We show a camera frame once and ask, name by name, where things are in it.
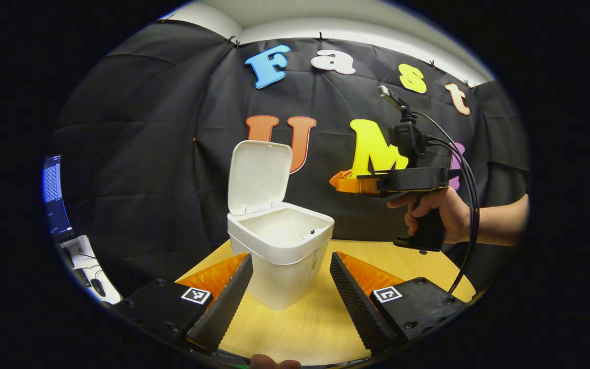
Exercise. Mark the black backdrop cloth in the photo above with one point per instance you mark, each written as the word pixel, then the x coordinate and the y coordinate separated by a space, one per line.
pixel 172 154

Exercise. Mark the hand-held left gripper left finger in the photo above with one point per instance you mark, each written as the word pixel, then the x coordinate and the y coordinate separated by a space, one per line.
pixel 226 307

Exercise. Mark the black computer mouse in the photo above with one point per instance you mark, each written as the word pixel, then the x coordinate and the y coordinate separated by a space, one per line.
pixel 98 287

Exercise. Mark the wooden desktop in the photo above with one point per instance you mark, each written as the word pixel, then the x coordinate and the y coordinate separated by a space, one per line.
pixel 315 328

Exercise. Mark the computer monitor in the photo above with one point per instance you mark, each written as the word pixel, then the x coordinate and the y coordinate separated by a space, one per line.
pixel 53 184

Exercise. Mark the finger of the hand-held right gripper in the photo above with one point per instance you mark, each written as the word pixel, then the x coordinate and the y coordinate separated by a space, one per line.
pixel 371 169
pixel 349 184

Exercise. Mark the white desktop garbage bin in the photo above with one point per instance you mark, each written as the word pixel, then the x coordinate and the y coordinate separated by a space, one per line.
pixel 279 277

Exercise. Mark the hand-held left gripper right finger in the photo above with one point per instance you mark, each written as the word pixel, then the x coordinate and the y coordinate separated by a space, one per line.
pixel 359 307

